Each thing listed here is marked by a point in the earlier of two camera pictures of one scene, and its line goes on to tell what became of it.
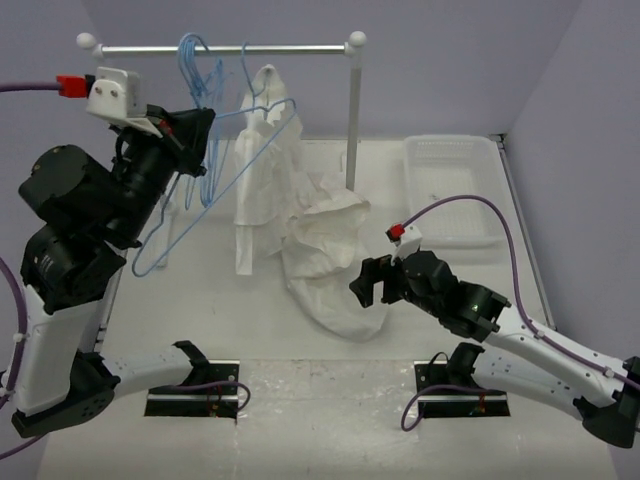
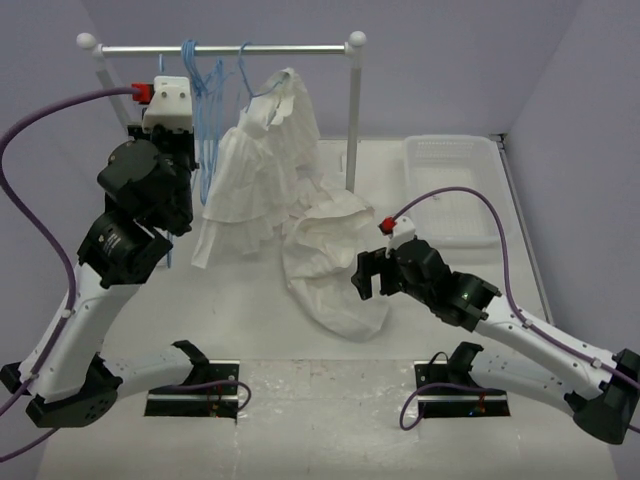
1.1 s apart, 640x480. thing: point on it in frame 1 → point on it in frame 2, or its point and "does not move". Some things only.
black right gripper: (372, 270) does not move
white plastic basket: (441, 167) does not move
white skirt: (321, 246) does not move
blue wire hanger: (295, 106) → (169, 232)
